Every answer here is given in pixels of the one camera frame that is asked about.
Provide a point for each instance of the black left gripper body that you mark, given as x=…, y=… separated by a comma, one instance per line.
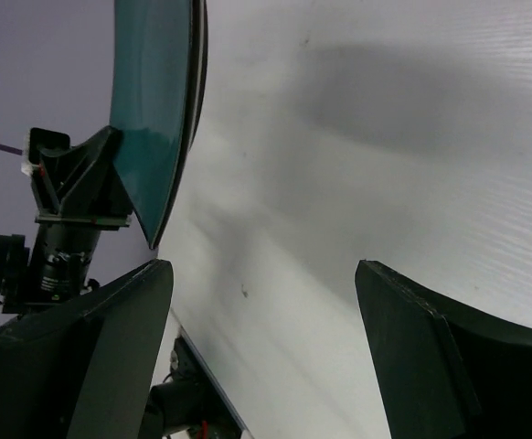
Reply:
x=77, y=185

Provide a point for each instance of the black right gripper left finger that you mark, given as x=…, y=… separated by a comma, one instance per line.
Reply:
x=83, y=369

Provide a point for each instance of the dark teal square plate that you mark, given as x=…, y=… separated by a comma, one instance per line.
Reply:
x=159, y=77

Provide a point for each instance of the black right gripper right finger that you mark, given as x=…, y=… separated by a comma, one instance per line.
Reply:
x=444, y=369

